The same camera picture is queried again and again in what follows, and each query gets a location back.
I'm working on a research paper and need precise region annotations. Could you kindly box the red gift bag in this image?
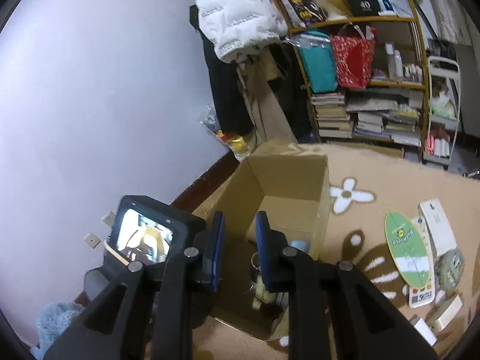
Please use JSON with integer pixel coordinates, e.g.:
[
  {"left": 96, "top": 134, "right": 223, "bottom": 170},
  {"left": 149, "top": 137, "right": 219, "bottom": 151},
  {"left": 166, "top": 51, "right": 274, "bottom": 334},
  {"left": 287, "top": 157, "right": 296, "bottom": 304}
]
[{"left": 331, "top": 23, "right": 376, "bottom": 89}]

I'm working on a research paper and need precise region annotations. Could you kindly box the plastic bag with toys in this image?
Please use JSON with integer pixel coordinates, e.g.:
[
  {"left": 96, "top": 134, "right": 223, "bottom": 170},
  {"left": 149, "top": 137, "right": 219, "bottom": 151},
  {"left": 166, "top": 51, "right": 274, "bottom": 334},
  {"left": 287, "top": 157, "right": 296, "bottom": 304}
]
[{"left": 200, "top": 114, "right": 251, "bottom": 162}]

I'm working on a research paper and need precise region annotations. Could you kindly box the white remote control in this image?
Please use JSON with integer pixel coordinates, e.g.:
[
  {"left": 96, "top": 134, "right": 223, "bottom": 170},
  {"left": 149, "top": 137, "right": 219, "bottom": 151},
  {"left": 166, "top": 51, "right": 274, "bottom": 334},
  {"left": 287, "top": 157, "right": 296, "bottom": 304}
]
[{"left": 408, "top": 216, "right": 435, "bottom": 308}]

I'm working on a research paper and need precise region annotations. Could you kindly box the flat white rectangular device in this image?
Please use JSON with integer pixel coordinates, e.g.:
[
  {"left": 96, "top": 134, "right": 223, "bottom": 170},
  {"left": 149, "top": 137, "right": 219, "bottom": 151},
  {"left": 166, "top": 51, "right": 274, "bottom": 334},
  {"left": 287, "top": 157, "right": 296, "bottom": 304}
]
[{"left": 419, "top": 198, "right": 456, "bottom": 258}]

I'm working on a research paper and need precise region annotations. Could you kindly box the black hanging coat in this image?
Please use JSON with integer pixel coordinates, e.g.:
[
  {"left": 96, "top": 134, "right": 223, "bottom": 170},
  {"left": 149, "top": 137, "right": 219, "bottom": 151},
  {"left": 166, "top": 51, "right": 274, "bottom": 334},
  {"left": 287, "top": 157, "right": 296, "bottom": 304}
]
[{"left": 190, "top": 5, "right": 254, "bottom": 136}]

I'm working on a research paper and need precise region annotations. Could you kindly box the yellow wooden shelf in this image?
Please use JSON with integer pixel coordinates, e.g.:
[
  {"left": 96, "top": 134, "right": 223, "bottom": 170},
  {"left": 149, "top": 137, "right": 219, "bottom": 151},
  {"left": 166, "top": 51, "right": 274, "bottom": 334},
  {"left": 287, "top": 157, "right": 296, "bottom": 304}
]
[{"left": 275, "top": 0, "right": 428, "bottom": 148}]

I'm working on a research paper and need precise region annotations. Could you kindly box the left stack of books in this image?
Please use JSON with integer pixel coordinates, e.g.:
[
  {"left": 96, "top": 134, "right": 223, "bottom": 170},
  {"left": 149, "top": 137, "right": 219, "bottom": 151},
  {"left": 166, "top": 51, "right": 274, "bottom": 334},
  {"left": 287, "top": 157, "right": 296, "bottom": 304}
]
[{"left": 311, "top": 91, "right": 353, "bottom": 139}]

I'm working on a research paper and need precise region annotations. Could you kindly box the right stack of books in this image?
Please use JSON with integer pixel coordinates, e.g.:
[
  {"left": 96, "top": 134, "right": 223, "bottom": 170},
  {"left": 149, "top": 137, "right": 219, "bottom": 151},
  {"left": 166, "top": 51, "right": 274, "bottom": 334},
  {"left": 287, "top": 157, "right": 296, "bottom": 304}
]
[{"left": 345, "top": 87, "right": 424, "bottom": 147}]

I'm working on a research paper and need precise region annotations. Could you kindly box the beige patterned rug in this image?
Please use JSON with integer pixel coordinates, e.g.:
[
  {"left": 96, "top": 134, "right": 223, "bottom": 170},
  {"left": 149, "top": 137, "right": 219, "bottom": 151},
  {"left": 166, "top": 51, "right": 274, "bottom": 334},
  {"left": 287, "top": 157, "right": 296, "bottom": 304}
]
[{"left": 187, "top": 138, "right": 480, "bottom": 360}]

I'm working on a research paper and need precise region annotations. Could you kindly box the teal bag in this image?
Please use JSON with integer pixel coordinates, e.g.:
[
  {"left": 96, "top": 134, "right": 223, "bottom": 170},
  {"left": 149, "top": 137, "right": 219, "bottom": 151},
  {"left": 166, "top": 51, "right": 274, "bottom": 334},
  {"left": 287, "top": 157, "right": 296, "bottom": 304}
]
[{"left": 292, "top": 30, "right": 338, "bottom": 94}]

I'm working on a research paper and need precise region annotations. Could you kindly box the wall socket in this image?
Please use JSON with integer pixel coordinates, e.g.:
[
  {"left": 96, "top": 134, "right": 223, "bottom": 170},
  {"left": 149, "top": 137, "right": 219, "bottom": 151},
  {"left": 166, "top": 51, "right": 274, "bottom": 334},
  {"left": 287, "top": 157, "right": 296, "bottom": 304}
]
[
  {"left": 84, "top": 233, "right": 101, "bottom": 249},
  {"left": 103, "top": 211, "right": 116, "bottom": 228}
]

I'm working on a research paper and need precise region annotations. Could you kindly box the black keys bunch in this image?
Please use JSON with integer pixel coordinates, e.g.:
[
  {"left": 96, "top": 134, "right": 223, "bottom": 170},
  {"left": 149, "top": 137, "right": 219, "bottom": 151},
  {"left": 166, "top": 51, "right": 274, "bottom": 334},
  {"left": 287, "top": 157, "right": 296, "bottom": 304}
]
[{"left": 249, "top": 252, "right": 288, "bottom": 319}]

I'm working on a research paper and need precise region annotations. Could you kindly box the lower wall socket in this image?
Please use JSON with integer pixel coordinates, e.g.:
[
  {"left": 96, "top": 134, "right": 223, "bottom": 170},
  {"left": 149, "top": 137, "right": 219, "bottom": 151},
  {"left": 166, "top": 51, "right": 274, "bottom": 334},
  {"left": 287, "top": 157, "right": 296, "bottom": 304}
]
[{"left": 84, "top": 233, "right": 101, "bottom": 249}]

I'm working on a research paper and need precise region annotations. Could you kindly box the beige trench coat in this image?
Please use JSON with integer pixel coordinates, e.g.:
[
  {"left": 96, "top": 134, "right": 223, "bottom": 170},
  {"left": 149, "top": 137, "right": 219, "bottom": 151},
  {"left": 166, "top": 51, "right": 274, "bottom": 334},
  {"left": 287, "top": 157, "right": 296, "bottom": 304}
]
[{"left": 237, "top": 49, "right": 298, "bottom": 150}]

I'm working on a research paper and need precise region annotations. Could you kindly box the stack of books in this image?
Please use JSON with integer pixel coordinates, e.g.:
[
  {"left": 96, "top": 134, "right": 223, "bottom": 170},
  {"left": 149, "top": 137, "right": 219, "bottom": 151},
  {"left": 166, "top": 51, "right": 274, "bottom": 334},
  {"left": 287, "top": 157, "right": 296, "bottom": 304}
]
[
  {"left": 345, "top": 87, "right": 424, "bottom": 147},
  {"left": 311, "top": 91, "right": 353, "bottom": 139}
]

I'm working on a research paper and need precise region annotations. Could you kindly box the white puffer jacket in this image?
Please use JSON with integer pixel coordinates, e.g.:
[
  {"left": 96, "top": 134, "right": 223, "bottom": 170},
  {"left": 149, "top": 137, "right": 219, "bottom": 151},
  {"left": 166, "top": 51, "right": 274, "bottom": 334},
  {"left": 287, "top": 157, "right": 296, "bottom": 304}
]
[{"left": 195, "top": 0, "right": 287, "bottom": 63}]

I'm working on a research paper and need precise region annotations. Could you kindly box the white square box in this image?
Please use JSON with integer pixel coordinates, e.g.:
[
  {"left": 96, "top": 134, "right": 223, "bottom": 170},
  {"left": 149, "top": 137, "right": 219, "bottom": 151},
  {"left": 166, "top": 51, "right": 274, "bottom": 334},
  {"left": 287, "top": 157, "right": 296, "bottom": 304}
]
[{"left": 411, "top": 316, "right": 438, "bottom": 347}]

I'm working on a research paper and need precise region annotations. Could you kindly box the white metal cart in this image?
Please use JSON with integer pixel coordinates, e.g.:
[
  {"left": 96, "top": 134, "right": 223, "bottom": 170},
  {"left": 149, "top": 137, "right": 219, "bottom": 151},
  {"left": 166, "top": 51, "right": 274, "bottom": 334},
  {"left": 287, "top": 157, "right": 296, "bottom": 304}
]
[{"left": 422, "top": 55, "right": 461, "bottom": 171}]

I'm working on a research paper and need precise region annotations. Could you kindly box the cardboard box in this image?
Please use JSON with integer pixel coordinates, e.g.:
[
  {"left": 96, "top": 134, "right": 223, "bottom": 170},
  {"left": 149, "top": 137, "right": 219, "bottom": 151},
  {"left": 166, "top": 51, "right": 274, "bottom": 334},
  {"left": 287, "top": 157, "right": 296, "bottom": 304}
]
[{"left": 194, "top": 153, "right": 330, "bottom": 341}]

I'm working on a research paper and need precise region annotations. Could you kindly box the cream small box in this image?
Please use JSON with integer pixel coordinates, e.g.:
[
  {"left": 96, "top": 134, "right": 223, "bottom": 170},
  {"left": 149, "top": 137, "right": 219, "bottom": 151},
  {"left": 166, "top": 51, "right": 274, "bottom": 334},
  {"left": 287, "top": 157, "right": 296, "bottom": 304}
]
[{"left": 426, "top": 294, "right": 463, "bottom": 333}]

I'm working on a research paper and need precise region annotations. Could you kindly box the upper wall socket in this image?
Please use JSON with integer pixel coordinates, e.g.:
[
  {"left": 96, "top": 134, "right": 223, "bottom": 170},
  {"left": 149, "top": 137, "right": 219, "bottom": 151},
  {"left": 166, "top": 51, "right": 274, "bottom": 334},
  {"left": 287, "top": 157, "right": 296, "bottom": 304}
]
[{"left": 103, "top": 211, "right": 116, "bottom": 228}]

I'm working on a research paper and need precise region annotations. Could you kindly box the teal cartoon earbud case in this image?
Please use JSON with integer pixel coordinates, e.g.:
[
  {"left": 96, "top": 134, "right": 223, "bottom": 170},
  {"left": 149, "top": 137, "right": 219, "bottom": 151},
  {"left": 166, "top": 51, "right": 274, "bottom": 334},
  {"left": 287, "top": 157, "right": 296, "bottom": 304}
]
[{"left": 435, "top": 248, "right": 465, "bottom": 292}]

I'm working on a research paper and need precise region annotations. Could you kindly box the black paper bag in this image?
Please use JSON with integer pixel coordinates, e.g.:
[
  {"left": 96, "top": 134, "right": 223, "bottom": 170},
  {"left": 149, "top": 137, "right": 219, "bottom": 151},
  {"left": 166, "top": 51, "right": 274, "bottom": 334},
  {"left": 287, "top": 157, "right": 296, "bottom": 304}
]
[{"left": 347, "top": 0, "right": 381, "bottom": 17}]

